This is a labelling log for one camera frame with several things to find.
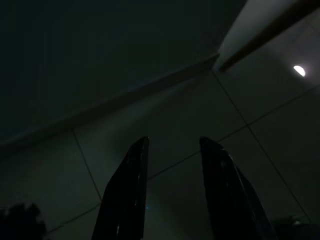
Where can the white skirting board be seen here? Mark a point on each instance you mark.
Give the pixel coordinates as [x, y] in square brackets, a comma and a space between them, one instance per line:
[107, 102]

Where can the black robot leg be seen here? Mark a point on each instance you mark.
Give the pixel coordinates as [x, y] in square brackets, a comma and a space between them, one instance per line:
[20, 221]

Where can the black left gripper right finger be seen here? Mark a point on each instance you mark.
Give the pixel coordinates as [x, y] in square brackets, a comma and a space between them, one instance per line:
[225, 195]

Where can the white door frame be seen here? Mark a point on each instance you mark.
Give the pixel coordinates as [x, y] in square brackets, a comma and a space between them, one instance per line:
[257, 30]

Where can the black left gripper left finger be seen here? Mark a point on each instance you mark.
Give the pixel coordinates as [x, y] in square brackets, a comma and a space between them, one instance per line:
[125, 195]

